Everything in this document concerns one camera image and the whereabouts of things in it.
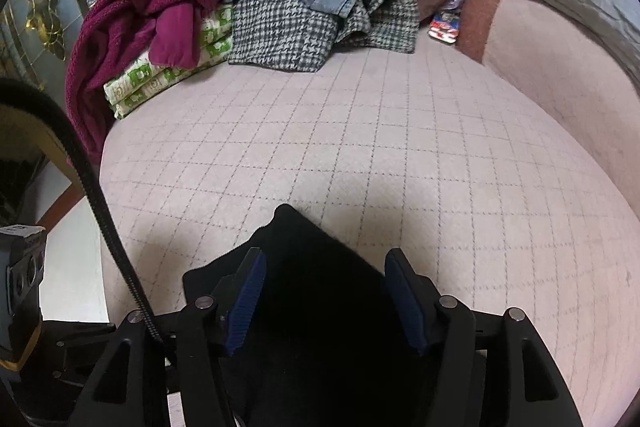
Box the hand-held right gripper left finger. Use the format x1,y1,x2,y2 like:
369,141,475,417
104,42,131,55
67,247,268,427

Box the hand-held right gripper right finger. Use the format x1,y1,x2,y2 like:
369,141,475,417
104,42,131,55
384,248,583,427

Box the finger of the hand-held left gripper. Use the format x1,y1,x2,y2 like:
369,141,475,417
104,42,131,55
42,321,118,408

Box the black pants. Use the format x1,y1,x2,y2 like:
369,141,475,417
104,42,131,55
182,203,488,427

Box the pink quilted mattress cover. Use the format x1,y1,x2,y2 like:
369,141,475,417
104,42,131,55
100,39,640,427

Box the green printed folded cloth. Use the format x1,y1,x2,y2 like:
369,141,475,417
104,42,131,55
102,2,236,120

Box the pink sofa backrest cushion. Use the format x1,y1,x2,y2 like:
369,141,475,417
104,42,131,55
457,0,640,218

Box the colourful snack packet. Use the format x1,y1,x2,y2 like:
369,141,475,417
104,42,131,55
429,0,471,45

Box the decorated glass panel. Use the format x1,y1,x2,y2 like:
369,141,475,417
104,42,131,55
0,0,96,90

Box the magenta fleece towel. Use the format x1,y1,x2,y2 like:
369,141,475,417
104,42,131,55
65,0,268,152

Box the black braided cable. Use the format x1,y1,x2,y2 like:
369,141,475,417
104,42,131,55
0,77,176,358

